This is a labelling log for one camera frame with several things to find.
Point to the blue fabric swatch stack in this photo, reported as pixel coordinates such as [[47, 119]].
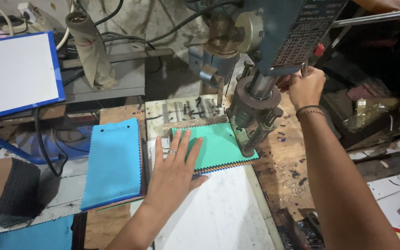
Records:
[[113, 163]]

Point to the white power plug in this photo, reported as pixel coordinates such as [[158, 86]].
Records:
[[26, 10]]

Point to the brown cardboard tube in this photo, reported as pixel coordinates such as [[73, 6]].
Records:
[[92, 52]]

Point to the white board with blue edge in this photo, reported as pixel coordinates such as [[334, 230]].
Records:
[[14, 73]]

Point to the large white sheet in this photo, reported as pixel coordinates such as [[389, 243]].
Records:
[[220, 211]]

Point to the pile of metal scraps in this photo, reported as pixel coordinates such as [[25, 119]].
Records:
[[302, 232]]

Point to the person's right hand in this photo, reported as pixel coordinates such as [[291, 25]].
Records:
[[306, 90]]

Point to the loose blue fabric piece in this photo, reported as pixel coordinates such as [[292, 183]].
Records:
[[36, 236]]

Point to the short metal feed lever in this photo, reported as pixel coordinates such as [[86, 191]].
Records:
[[305, 66]]

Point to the long metal feed lever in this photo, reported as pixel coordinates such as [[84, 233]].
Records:
[[377, 18]]

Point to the person's right fingers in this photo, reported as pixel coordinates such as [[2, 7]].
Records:
[[311, 73]]

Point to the green fabric swatch stack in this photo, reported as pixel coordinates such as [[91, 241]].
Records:
[[219, 145]]

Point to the blue plastic bag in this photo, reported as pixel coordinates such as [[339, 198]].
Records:
[[71, 145]]

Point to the white drilled backing board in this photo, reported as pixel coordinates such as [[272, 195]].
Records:
[[172, 113]]

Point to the dark wooden plank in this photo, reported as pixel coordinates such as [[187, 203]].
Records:
[[387, 166]]

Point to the blue metal frame tube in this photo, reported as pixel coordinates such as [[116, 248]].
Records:
[[9, 147]]

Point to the grey metal machine housing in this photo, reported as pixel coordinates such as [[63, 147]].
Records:
[[123, 80]]

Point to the teal drill press machine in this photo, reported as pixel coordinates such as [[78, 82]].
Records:
[[273, 27]]

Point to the person's left hand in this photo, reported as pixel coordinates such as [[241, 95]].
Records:
[[172, 177]]

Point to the crumpled clear plastic wrap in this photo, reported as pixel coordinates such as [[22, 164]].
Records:
[[370, 113]]

